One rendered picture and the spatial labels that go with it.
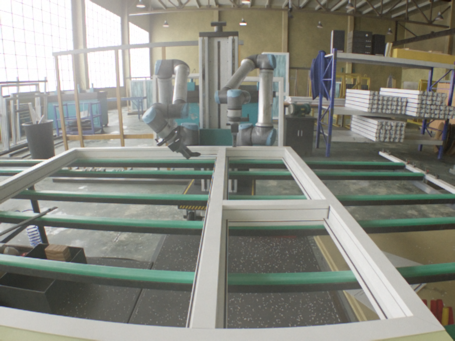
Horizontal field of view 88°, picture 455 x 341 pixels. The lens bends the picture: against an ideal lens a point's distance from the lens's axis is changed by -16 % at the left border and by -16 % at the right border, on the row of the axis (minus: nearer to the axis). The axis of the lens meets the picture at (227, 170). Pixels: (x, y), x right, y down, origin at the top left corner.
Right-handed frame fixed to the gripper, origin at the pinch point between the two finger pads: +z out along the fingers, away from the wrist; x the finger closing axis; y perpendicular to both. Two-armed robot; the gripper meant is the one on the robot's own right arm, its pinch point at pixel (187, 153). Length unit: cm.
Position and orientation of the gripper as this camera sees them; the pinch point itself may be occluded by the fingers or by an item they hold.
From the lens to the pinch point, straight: 165.0
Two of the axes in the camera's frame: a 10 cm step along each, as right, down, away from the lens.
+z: 6.0, 6.4, 4.8
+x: 0.1, -6.0, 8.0
